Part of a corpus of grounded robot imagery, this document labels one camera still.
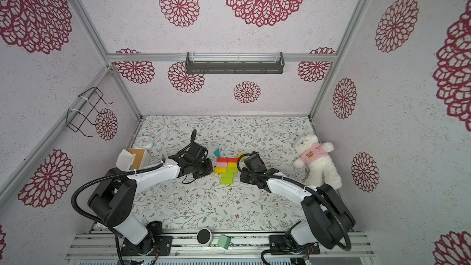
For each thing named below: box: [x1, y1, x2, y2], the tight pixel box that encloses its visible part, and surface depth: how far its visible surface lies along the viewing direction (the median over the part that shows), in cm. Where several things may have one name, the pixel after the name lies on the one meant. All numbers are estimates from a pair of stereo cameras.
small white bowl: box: [134, 135, 154, 150], surface depth 107 cm
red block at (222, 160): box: [216, 157, 229, 163], surface depth 102 cm
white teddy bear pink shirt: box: [293, 134, 343, 191], surface depth 92 cm
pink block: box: [215, 161, 228, 168], surface depth 99 cm
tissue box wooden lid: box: [115, 147, 150, 172], surface depth 94 cm
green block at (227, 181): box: [220, 177, 234, 185], surface depth 94 cm
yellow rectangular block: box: [227, 161, 238, 169], surface depth 100 cm
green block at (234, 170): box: [226, 166, 238, 174], surface depth 97 cm
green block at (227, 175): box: [221, 172, 234, 178], surface depth 96 cm
